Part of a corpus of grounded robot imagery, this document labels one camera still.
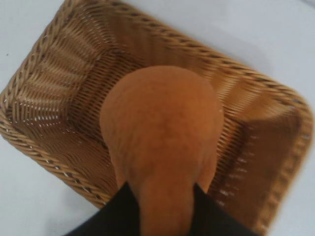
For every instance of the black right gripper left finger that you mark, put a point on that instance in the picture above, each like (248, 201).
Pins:
(110, 216)

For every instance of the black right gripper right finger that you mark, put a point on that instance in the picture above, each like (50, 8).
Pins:
(219, 218)

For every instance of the orange pear-shaped fruit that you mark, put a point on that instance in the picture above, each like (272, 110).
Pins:
(162, 137)

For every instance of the brown woven wicker basket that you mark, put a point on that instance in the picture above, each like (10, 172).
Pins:
(61, 98)

